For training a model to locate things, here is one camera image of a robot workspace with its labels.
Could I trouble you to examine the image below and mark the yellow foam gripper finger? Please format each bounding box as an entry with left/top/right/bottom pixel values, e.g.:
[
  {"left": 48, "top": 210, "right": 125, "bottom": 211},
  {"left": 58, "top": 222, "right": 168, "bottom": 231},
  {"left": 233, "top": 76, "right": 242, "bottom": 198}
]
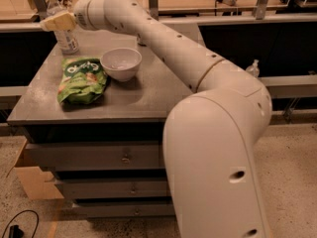
[{"left": 40, "top": 11, "right": 76, "bottom": 32}]

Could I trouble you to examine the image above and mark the clear plastic water bottle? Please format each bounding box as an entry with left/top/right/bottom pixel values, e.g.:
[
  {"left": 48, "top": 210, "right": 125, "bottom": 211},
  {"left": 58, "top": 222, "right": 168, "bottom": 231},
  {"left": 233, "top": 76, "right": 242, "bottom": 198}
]
[{"left": 47, "top": 0, "right": 79, "bottom": 55}]

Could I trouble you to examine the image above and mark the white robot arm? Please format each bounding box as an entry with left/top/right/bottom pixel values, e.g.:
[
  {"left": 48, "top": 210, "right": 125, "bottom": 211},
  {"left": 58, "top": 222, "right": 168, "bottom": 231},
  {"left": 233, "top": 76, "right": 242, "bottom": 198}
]
[{"left": 41, "top": 0, "right": 272, "bottom": 238}]

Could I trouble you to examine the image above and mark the green rice chip bag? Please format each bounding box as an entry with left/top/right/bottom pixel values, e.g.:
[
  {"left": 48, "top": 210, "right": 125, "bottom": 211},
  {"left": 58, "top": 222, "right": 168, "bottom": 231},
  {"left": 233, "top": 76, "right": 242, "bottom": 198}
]
[{"left": 57, "top": 58, "right": 109, "bottom": 104}]

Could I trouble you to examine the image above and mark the hand sanitizer pump bottle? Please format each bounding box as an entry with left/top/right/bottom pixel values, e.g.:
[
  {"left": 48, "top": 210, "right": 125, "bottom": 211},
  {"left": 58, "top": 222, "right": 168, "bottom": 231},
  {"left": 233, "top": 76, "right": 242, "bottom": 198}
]
[{"left": 246, "top": 59, "right": 260, "bottom": 77}]

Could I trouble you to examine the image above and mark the white bowl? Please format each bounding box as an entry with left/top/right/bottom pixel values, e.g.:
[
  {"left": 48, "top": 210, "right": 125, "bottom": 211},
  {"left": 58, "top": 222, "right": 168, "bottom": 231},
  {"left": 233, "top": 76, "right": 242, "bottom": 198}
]
[{"left": 100, "top": 48, "right": 142, "bottom": 82}]

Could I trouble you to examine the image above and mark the grey drawer cabinet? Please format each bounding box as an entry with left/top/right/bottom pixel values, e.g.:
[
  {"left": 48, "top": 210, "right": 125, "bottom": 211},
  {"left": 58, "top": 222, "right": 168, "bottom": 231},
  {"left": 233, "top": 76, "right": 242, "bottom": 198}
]
[{"left": 7, "top": 21, "right": 212, "bottom": 219}]

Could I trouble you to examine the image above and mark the cardboard box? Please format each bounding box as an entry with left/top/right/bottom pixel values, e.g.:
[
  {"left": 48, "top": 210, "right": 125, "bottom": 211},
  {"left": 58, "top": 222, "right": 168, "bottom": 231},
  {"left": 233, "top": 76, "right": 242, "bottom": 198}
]
[{"left": 12, "top": 140, "right": 63, "bottom": 200}]

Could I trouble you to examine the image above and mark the black floor cable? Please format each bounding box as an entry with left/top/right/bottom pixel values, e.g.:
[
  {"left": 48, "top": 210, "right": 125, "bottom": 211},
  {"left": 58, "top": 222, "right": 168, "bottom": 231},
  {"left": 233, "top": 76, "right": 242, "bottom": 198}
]
[{"left": 0, "top": 209, "right": 41, "bottom": 238}]

